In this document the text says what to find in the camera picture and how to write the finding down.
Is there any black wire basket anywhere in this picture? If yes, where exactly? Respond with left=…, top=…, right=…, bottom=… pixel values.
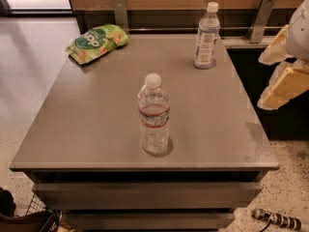
left=0, top=188, right=59, bottom=232

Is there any grey drawer cabinet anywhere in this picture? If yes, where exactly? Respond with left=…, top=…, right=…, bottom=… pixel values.
left=11, top=35, right=279, bottom=232

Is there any black white striped tool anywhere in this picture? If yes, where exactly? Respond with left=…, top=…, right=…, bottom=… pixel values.
left=251, top=208, right=309, bottom=232

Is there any water bottle white blue label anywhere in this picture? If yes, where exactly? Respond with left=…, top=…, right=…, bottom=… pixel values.
left=194, top=2, right=220, bottom=69

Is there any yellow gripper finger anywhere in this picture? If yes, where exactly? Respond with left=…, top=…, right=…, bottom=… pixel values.
left=258, top=60, right=309, bottom=110
left=259, top=24, right=292, bottom=66

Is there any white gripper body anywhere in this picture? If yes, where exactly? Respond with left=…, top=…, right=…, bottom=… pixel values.
left=287, top=0, right=309, bottom=61

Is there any green rice chip bag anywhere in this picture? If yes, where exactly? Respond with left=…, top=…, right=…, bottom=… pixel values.
left=66, top=23, right=128, bottom=65

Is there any clear water bottle red label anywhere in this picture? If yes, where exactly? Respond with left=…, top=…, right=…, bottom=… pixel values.
left=137, top=73, right=170, bottom=156

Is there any right metal bracket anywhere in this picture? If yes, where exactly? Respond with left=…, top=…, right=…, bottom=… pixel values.
left=247, top=0, right=276, bottom=44

